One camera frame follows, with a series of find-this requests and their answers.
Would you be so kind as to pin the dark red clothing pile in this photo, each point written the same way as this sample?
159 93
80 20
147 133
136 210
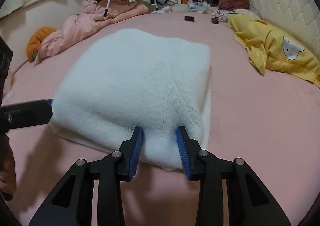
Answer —
233 4

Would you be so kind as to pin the small dark charger block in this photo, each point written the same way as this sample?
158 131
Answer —
215 20

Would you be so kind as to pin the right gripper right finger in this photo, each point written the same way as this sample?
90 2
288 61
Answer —
229 188

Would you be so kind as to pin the small black box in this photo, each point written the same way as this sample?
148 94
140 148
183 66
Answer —
189 18

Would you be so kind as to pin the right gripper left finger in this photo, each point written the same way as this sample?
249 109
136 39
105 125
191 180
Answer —
70 201

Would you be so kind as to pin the yellow cat print blanket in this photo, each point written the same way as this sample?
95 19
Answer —
271 48

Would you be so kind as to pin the white fluffy knit sweater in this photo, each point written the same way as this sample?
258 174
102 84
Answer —
132 78

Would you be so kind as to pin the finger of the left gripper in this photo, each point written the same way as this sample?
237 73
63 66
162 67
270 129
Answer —
26 114

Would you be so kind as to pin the orange pumpkin cushion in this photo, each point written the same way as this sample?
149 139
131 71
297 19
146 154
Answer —
35 41

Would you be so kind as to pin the pink bed sheet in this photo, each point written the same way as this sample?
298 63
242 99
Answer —
270 121

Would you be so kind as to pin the pink crumpled duvet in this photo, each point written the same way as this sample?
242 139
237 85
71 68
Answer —
86 23

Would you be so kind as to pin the cream tufted headboard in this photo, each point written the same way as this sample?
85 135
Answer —
298 17

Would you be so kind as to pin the white blue tube bottle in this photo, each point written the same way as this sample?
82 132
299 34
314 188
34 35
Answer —
191 6

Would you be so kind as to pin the person left hand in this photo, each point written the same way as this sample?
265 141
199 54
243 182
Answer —
8 174

